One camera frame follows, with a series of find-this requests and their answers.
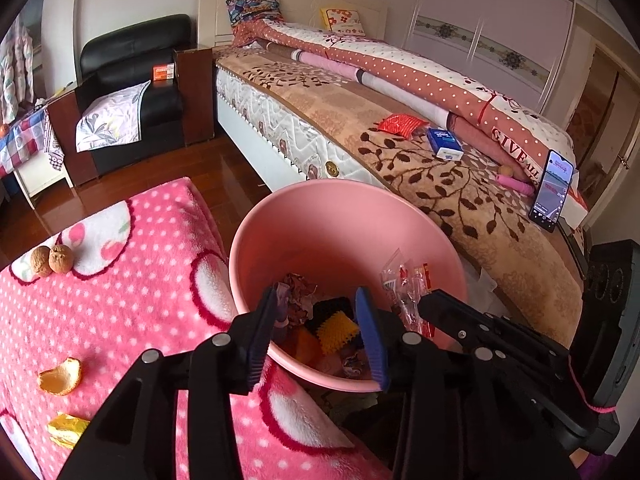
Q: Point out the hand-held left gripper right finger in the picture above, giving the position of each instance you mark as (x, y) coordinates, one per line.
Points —
(372, 345)

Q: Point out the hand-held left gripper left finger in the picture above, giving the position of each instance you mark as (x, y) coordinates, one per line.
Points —
(260, 340)

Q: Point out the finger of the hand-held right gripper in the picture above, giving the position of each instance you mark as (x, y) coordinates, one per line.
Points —
(450, 310)

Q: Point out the silver patterned wrapper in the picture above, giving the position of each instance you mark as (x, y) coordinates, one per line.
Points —
(356, 364)

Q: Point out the yellow scouring pad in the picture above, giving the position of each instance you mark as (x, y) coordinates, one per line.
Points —
(337, 332)

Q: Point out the clear wrapper with red label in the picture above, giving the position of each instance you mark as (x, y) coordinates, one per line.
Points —
(402, 280)

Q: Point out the pink plastic bin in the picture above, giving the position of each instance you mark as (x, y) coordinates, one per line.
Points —
(320, 220)

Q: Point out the white patterned cloth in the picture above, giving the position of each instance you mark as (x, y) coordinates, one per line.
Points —
(482, 290)

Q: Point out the orange scrap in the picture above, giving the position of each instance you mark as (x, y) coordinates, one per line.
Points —
(306, 345)

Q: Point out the crumpled brown wrapper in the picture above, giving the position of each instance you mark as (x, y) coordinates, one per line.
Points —
(300, 295)

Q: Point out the black scouring pad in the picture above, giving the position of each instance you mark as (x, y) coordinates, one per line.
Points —
(325, 307)

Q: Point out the black flat device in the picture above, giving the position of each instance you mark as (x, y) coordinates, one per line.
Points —
(572, 247)

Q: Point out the pink polka dot blanket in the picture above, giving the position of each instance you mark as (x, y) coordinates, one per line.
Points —
(150, 285)

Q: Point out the black smartphone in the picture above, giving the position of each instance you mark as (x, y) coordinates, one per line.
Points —
(550, 192)

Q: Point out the pink tube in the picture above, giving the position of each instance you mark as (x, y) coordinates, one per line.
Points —
(517, 185)

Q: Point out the brown leaf print blanket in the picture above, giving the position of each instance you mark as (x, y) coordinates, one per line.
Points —
(400, 170)

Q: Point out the small tan round object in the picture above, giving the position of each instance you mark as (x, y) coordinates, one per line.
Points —
(508, 170)

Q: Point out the blue tissue pack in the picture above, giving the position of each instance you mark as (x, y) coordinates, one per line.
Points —
(444, 144)

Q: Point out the red packet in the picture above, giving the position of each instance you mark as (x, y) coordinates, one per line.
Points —
(402, 125)

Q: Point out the wooden door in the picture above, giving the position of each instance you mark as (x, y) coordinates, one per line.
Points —
(595, 110)

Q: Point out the orange peel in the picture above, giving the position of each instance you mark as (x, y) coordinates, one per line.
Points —
(60, 377)

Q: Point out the gold foil wrapper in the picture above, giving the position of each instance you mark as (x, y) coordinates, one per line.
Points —
(67, 430)

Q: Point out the brown walnut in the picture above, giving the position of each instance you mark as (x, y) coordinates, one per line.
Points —
(41, 262)
(61, 259)

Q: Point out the white bed with mattress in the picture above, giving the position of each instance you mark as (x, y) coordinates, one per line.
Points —
(280, 110)

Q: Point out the tall wooden nightstand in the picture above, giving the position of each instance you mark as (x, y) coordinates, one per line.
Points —
(195, 100)

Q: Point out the floral pillowcase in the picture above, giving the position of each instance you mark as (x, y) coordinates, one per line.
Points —
(112, 117)

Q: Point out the white small table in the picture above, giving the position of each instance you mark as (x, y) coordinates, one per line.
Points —
(42, 185)

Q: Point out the pink striped rolled blanket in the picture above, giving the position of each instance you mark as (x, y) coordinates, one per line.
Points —
(335, 67)

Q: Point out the low wooden cabinet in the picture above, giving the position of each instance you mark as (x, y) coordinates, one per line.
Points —
(70, 135)

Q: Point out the orange box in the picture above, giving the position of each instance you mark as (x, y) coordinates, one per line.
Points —
(163, 72)

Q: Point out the pink sliding door wardrobe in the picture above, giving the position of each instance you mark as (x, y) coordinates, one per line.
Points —
(500, 10)

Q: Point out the yellow floral pillow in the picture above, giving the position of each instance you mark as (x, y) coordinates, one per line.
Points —
(342, 21)

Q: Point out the checked cloth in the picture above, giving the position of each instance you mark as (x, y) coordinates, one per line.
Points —
(25, 140)

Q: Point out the black leather armchair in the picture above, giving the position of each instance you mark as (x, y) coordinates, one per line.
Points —
(135, 45)

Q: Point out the colourful patterned pillow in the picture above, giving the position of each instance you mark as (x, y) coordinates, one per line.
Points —
(255, 11)

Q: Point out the hanging clothes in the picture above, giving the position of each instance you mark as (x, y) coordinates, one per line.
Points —
(15, 75)

